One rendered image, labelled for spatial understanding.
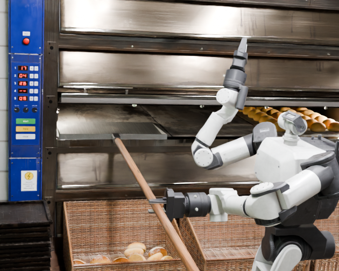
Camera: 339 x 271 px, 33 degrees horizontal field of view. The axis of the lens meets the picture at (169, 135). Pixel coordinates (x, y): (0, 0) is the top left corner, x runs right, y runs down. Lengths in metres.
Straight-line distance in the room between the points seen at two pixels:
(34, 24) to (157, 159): 0.93
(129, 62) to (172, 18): 0.30
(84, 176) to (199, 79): 0.77
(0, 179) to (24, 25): 0.76
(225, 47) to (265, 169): 0.96
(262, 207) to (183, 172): 1.23
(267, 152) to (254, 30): 0.98
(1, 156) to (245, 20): 1.40
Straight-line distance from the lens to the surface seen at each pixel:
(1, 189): 2.98
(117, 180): 3.00
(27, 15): 2.78
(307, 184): 1.96
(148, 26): 2.87
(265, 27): 3.08
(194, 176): 3.10
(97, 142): 2.94
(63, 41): 2.83
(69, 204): 3.01
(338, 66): 3.34
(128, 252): 2.99
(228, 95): 2.35
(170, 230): 1.85
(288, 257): 2.32
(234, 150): 2.40
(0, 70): 2.84
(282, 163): 2.14
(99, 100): 2.74
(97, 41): 2.85
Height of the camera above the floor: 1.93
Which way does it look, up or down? 14 degrees down
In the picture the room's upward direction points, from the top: 4 degrees clockwise
